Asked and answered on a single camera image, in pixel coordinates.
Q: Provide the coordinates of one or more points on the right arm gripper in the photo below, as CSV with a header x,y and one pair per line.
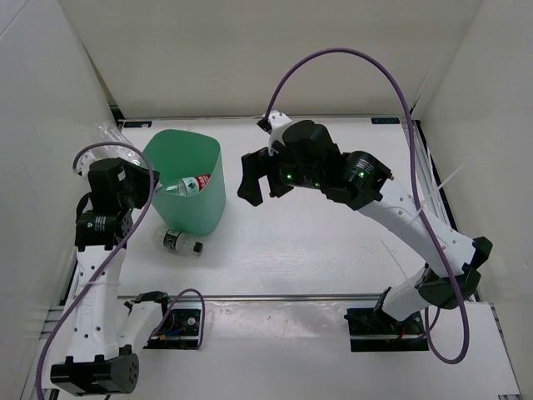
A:
x,y
254,167

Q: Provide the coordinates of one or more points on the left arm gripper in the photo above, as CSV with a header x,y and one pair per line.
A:
x,y
141,176

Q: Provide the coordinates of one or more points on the black cap black label bottle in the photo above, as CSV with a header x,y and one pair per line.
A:
x,y
178,242

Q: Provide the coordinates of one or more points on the red cap water bottle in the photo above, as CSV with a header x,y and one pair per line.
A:
x,y
185,186

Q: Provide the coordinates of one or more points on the clear white cap bottle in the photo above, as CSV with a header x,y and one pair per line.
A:
x,y
109,132

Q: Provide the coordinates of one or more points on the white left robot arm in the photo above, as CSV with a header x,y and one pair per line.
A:
x,y
101,358

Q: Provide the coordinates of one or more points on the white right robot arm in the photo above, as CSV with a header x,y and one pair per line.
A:
x,y
452,259

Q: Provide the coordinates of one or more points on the green plastic bin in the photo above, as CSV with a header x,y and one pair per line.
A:
x,y
178,154

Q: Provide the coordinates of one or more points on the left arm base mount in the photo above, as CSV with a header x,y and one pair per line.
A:
x,y
182,330

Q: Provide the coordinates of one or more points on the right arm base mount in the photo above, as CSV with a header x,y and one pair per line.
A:
x,y
373,333

